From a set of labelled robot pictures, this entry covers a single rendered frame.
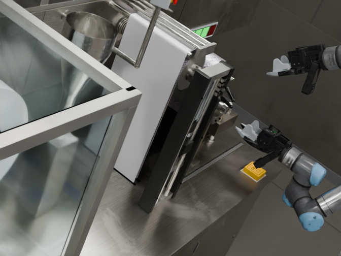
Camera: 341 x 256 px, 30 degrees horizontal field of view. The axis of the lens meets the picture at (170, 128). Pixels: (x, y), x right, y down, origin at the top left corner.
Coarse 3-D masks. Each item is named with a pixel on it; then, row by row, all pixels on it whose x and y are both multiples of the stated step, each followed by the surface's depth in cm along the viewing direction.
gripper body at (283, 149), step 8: (264, 128) 232; (264, 136) 231; (272, 136) 229; (280, 136) 231; (264, 144) 232; (272, 144) 232; (280, 144) 230; (288, 144) 228; (280, 152) 231; (280, 160) 230
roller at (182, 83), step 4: (192, 60) 203; (196, 60) 206; (200, 60) 209; (188, 64) 202; (192, 64) 205; (200, 64) 210; (184, 68) 202; (188, 68) 204; (184, 72) 203; (180, 76) 203; (184, 76) 205; (180, 80) 205; (184, 80) 207; (176, 84) 205; (180, 84) 207; (184, 84) 209; (188, 84) 212; (180, 88) 209; (184, 88) 211
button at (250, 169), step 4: (252, 164) 255; (244, 168) 251; (248, 168) 251; (252, 168) 252; (260, 168) 254; (248, 172) 251; (252, 172) 250; (256, 172) 251; (260, 172) 252; (264, 172) 253; (252, 176) 250; (256, 176) 249; (260, 176) 251; (256, 180) 250
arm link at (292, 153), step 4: (292, 148) 229; (288, 152) 228; (292, 152) 228; (296, 152) 228; (300, 152) 229; (284, 156) 229; (288, 156) 228; (292, 156) 227; (296, 156) 227; (284, 160) 229; (288, 160) 228; (292, 160) 227; (284, 164) 230; (288, 164) 229; (292, 164) 234; (288, 168) 230
